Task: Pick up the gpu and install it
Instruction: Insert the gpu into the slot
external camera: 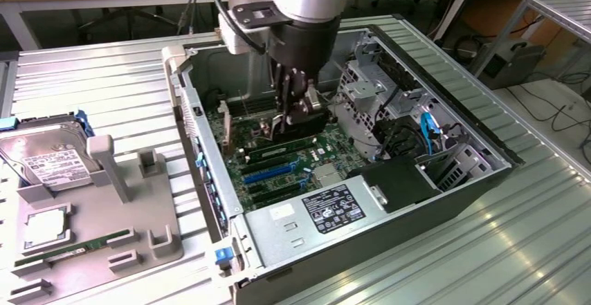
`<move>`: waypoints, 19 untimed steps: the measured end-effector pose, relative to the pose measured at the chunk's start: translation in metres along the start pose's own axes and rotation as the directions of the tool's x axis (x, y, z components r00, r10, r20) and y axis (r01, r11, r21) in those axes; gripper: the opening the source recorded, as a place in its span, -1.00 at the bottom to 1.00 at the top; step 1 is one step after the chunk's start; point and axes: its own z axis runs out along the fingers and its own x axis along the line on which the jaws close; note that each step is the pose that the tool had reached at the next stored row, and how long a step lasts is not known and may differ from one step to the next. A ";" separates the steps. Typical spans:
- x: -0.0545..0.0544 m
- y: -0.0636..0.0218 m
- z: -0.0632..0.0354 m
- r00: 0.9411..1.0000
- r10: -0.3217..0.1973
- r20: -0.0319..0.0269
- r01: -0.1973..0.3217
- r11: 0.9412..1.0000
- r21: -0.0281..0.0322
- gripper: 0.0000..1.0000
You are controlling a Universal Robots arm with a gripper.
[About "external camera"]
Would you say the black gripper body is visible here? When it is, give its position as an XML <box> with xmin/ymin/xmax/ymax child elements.
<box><xmin>266</xmin><ymin>19</ymin><xmax>341</xmax><ymax>77</ymax></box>

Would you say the black RAM slot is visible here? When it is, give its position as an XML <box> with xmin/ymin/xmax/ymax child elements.
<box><xmin>230</xmin><ymin>94</ymin><xmax>278</xmax><ymax>107</ymax></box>
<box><xmin>230</xmin><ymin>98</ymin><xmax>278</xmax><ymax>111</ymax></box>
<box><xmin>235</xmin><ymin>106</ymin><xmax>278</xmax><ymax>118</ymax></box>
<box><xmin>233</xmin><ymin>101</ymin><xmax>278</xmax><ymax>114</ymax></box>

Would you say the metal socket cover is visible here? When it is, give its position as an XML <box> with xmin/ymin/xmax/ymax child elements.
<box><xmin>271</xmin><ymin>113</ymin><xmax>291</xmax><ymax>137</ymax></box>

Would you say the metal disk bay cage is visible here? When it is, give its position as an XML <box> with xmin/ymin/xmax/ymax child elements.
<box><xmin>339</xmin><ymin>30</ymin><xmax>407</xmax><ymax>160</ymax></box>

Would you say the CPU socket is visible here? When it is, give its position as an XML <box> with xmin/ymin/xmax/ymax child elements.
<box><xmin>249</xmin><ymin>118</ymin><xmax>278</xmax><ymax>144</ymax></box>

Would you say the green RAM stick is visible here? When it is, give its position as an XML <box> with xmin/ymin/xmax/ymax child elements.
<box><xmin>14</xmin><ymin>237</ymin><xmax>117</xmax><ymax>268</ymax></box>
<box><xmin>243</xmin><ymin>138</ymin><xmax>318</xmax><ymax>163</ymax></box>

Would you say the metal rear port block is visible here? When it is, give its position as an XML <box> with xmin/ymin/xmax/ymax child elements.
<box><xmin>221</xmin><ymin>100</ymin><xmax>233</xmax><ymax>156</ymax></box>

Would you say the black expansion slot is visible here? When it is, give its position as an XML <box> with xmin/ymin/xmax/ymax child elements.
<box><xmin>249</xmin><ymin>175</ymin><xmax>305</xmax><ymax>197</ymax></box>
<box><xmin>254</xmin><ymin>185</ymin><xmax>306</xmax><ymax>205</ymax></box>
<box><xmin>241</xmin><ymin>156</ymin><xmax>293</xmax><ymax>176</ymax></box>

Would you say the silver chipset heatsink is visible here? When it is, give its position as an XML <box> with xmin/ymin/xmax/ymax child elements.
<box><xmin>314</xmin><ymin>165</ymin><xmax>339</xmax><ymax>182</ymax></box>

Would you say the blue expansion slot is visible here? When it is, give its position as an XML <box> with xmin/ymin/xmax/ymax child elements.
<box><xmin>243</xmin><ymin>163</ymin><xmax>299</xmax><ymax>185</ymax></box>

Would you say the green motherboard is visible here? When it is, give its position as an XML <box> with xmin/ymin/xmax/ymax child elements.
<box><xmin>203</xmin><ymin>95</ymin><xmax>371</xmax><ymax>213</ymax></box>

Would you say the black plastic cover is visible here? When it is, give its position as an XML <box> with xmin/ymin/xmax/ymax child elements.
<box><xmin>359</xmin><ymin>156</ymin><xmax>445</xmax><ymax>214</ymax></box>

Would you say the black chair base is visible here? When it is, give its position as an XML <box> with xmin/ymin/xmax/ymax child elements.
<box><xmin>77</xmin><ymin>6</ymin><xmax>185</xmax><ymax>43</ymax></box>

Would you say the silver power supply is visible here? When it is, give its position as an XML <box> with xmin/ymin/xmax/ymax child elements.
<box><xmin>245</xmin><ymin>175</ymin><xmax>403</xmax><ymax>268</ymax></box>

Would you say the open PC case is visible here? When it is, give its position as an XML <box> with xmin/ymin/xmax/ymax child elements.
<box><xmin>161</xmin><ymin>24</ymin><xmax>528</xmax><ymax>305</ymax></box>

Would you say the blue case latch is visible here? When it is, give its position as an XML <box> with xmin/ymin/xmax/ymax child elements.
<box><xmin>214</xmin><ymin>246</ymin><xmax>233</xmax><ymax>270</ymax></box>

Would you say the grey parts rack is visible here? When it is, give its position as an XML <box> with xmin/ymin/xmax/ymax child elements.
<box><xmin>0</xmin><ymin>135</ymin><xmax>186</xmax><ymax>305</ymax></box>

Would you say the hard disk with label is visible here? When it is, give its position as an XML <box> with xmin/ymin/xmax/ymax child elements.
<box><xmin>0</xmin><ymin>121</ymin><xmax>93</xmax><ymax>192</ymax></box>

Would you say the silver CPU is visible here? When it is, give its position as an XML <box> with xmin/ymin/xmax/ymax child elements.
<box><xmin>23</xmin><ymin>211</ymin><xmax>66</xmax><ymax>247</ymax></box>

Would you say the wrist camera with grey mount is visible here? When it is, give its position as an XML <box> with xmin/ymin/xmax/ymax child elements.
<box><xmin>218</xmin><ymin>2</ymin><xmax>285</xmax><ymax>56</ymax></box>

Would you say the black power wire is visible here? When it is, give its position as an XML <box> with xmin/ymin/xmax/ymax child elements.
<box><xmin>371</xmin><ymin>83</ymin><xmax>407</xmax><ymax>147</ymax></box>

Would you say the blue data wire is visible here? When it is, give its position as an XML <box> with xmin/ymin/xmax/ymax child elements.
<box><xmin>419</xmin><ymin>110</ymin><xmax>439</xmax><ymax>156</ymax></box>

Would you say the grey hanging cable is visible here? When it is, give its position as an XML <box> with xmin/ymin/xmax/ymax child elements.
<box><xmin>182</xmin><ymin>0</ymin><xmax>201</xmax><ymax>37</ymax></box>

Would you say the blue disk carrier bracket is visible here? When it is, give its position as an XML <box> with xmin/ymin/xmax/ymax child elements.
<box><xmin>0</xmin><ymin>109</ymin><xmax>97</xmax><ymax>140</ymax></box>

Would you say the grey box with handle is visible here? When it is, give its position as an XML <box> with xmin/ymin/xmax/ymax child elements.
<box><xmin>480</xmin><ymin>40</ymin><xmax>549</xmax><ymax>90</ymax></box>

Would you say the aluminium profile frame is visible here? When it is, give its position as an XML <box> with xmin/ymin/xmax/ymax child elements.
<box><xmin>512</xmin><ymin>0</ymin><xmax>591</xmax><ymax>88</ymax></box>

